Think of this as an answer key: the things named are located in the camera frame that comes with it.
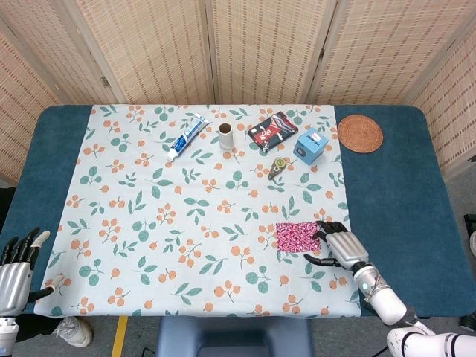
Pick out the blue and white toothpaste tube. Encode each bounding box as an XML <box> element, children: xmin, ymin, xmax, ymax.
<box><xmin>166</xmin><ymin>112</ymin><xmax>208</xmax><ymax>162</ymax></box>

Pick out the round woven rattan coaster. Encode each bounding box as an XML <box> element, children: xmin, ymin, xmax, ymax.
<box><xmin>337</xmin><ymin>114</ymin><xmax>385</xmax><ymax>153</ymax></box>

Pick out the blue speaker carton box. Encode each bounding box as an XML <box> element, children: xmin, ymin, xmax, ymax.
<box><xmin>292</xmin><ymin>127</ymin><xmax>329</xmax><ymax>164</ymax></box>

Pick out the cardboard paper roll tube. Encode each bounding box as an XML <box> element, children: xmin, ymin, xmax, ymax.
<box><xmin>217</xmin><ymin>123</ymin><xmax>235</xmax><ymax>152</ymax></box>

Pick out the olive correction tape dispenser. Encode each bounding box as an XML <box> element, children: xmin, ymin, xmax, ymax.
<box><xmin>268</xmin><ymin>155</ymin><xmax>288</xmax><ymax>181</ymax></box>

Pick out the white sneaker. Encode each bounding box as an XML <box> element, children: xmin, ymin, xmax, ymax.
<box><xmin>51</xmin><ymin>316</ymin><xmax>94</xmax><ymax>348</ymax></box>

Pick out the silver and black right robot hand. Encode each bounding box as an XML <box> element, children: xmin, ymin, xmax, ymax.
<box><xmin>303</xmin><ymin>219</ymin><xmax>370</xmax><ymax>271</ymax></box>

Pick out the teal table cover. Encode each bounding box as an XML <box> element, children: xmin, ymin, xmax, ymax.
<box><xmin>0</xmin><ymin>104</ymin><xmax>470</xmax><ymax>319</ymax></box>

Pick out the dark floral patterned flat box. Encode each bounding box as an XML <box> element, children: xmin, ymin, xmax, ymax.
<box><xmin>246</xmin><ymin>111</ymin><xmax>300</xmax><ymax>154</ymax></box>

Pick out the blue-grey robot torso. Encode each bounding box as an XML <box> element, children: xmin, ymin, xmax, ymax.
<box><xmin>155</xmin><ymin>318</ymin><xmax>315</xmax><ymax>357</ymax></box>

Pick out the woven bamboo screen panel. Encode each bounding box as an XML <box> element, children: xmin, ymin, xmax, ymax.
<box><xmin>408</xmin><ymin>33</ymin><xmax>476</xmax><ymax>179</ymax></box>
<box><xmin>0</xmin><ymin>0</ymin><xmax>126</xmax><ymax>107</ymax></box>
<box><xmin>308</xmin><ymin>0</ymin><xmax>476</xmax><ymax>107</ymax></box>
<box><xmin>74</xmin><ymin>0</ymin><xmax>216</xmax><ymax>106</ymax></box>
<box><xmin>0</xmin><ymin>18</ymin><xmax>64</xmax><ymax>187</ymax></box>
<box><xmin>206</xmin><ymin>0</ymin><xmax>338</xmax><ymax>106</ymax></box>

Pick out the fruit and leaf print tablecloth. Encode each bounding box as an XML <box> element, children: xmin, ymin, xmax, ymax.
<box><xmin>33</xmin><ymin>103</ymin><xmax>364</xmax><ymax>319</ymax></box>

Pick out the yellow floor tape strip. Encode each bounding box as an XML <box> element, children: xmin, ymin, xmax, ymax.
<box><xmin>111</xmin><ymin>315</ymin><xmax>129</xmax><ymax>357</ymax></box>

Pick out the pink patterned card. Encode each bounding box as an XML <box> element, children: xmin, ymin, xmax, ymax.
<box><xmin>275</xmin><ymin>221</ymin><xmax>322</xmax><ymax>254</ymax></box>

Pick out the silver and black left robot hand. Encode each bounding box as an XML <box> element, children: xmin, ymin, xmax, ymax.
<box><xmin>0</xmin><ymin>227</ymin><xmax>65</xmax><ymax>318</ymax></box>

